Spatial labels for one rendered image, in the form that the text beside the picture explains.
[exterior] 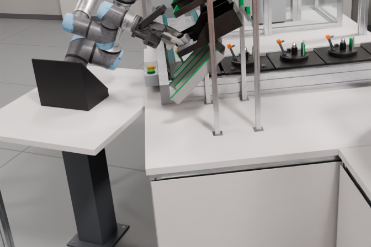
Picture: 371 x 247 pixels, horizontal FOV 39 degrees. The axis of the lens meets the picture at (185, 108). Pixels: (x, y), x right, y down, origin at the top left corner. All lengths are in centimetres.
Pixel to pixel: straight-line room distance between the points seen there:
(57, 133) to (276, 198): 98
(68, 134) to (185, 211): 63
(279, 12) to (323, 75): 120
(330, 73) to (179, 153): 91
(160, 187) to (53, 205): 156
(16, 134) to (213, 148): 89
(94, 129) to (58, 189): 135
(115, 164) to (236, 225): 180
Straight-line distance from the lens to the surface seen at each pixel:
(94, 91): 256
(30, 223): 339
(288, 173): 208
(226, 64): 263
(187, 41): 208
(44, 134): 239
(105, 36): 217
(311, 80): 258
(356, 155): 204
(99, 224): 296
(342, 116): 233
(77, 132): 235
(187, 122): 231
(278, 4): 369
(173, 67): 265
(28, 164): 404
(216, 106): 213
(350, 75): 264
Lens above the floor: 185
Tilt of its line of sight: 24 degrees down
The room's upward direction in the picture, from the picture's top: 5 degrees counter-clockwise
